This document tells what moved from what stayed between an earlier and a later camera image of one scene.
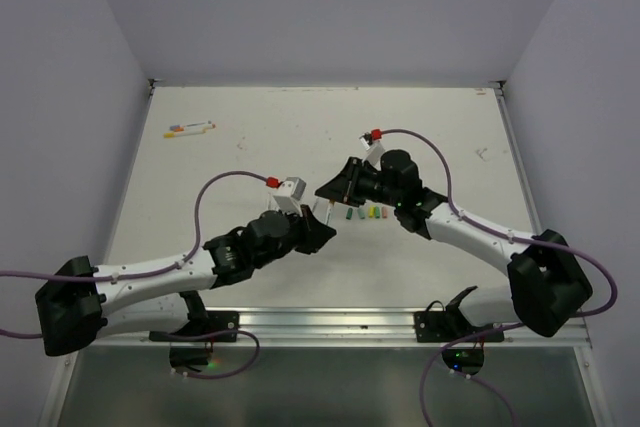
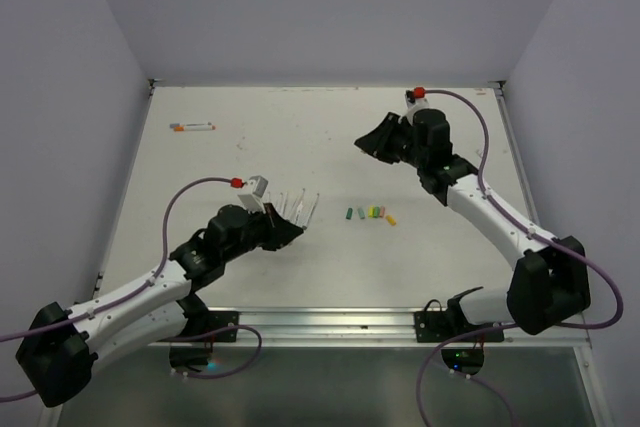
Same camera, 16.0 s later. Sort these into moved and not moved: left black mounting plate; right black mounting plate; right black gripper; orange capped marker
Moved: orange capped marker; right black gripper
Not moved: left black mounting plate; right black mounting plate
